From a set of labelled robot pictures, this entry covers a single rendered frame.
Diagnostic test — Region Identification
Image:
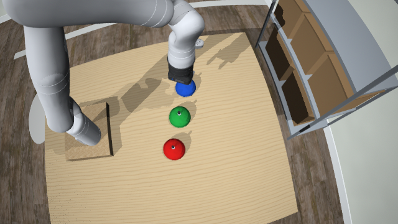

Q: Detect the green bell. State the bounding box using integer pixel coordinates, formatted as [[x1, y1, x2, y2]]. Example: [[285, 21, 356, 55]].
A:
[[169, 106, 191, 128]]

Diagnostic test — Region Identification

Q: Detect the red dome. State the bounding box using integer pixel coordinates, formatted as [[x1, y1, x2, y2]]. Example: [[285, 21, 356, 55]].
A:
[[163, 138, 185, 160]]

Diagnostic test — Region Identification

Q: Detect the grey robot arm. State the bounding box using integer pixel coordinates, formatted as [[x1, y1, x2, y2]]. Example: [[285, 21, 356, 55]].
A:
[[2, 0, 205, 146]]

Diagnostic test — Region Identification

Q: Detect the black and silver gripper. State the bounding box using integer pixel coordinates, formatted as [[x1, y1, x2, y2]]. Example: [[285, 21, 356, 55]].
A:
[[167, 39, 204, 85]]

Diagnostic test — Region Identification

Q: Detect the blue bell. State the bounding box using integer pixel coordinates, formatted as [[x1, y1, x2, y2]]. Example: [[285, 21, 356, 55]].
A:
[[175, 80, 196, 97]]

